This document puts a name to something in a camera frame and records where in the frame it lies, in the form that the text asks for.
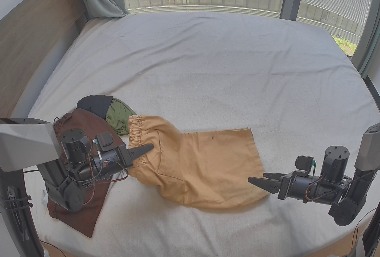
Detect black cable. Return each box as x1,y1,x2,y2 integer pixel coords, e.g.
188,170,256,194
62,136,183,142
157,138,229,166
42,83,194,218
39,239,69,255
352,209,375,257

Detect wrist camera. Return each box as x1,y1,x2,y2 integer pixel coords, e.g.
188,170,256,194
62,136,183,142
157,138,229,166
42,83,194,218
95,132,115,152
296,156,316,177

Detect brown shorts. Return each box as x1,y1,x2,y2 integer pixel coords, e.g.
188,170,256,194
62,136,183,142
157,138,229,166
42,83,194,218
47,109,129,238

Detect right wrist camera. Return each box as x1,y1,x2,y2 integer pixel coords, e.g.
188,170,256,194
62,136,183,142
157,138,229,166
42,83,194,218
296,156,316,177

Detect tan shorts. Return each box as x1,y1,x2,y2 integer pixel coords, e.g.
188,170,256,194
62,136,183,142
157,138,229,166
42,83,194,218
128,114,270,212

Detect bed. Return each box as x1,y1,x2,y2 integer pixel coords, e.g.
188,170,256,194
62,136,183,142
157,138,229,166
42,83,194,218
0,0,380,257

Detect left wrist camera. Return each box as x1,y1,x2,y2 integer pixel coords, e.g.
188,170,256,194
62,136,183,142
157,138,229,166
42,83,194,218
95,132,115,152

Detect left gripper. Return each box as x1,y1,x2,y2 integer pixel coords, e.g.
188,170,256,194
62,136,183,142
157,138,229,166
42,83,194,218
91,145,133,175

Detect black garment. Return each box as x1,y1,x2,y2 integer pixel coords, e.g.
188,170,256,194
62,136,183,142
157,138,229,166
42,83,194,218
77,95,114,120

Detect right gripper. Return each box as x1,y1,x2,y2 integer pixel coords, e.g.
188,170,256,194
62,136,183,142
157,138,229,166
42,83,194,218
248,172,313,200

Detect green garment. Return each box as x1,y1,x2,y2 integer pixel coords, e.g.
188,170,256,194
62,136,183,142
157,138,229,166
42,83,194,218
105,98,138,135

